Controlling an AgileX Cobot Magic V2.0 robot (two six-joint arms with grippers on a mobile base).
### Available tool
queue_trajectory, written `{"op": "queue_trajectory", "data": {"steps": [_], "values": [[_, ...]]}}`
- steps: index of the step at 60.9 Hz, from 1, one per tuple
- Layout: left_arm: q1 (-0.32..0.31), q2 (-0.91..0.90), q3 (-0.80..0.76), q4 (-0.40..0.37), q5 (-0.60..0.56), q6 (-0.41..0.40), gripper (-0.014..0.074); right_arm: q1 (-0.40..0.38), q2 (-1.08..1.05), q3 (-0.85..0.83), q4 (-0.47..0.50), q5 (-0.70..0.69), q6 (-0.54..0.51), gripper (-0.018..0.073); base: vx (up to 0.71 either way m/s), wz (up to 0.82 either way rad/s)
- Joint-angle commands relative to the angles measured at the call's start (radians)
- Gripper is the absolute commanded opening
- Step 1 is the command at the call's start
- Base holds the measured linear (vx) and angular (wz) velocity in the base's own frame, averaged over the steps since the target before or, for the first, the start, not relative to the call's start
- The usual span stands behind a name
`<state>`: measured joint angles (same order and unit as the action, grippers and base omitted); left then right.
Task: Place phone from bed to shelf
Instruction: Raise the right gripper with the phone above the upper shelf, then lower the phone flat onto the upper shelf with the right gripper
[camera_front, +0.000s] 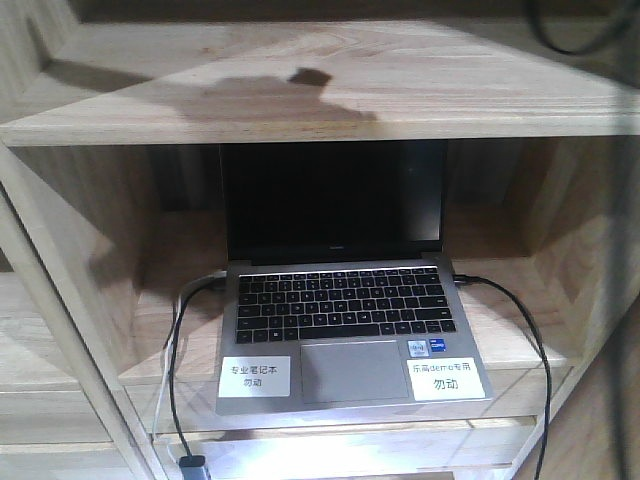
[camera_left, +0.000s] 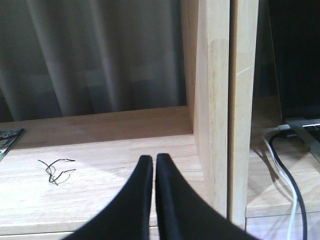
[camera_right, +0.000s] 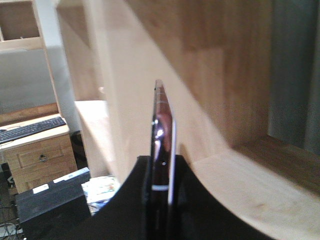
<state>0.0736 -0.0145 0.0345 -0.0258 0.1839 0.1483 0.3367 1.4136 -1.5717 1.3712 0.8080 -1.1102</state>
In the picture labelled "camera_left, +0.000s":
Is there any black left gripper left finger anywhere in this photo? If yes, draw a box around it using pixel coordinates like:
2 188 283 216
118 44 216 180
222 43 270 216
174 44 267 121
64 155 153 240

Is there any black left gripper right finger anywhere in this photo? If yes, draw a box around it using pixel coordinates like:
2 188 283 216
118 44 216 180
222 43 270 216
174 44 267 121
155 153 254 240

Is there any light wooden shelf unit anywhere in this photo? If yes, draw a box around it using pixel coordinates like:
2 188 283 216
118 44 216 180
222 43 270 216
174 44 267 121
0 0 320 240

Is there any grey curtain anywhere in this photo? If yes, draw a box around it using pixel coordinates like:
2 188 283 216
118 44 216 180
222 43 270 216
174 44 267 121
0 0 186 122

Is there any grey laptop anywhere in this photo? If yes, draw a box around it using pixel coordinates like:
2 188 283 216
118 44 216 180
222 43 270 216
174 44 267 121
268 0 320 160

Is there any black twist wire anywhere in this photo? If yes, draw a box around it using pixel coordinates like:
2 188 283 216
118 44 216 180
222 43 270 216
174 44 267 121
37 158 77 186

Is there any black laptop cable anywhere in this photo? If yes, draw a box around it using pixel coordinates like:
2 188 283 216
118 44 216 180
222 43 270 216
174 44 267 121
269 131 308 240

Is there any white laptop cable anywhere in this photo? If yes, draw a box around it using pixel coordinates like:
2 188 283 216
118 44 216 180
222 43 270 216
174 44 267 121
261 123 298 240

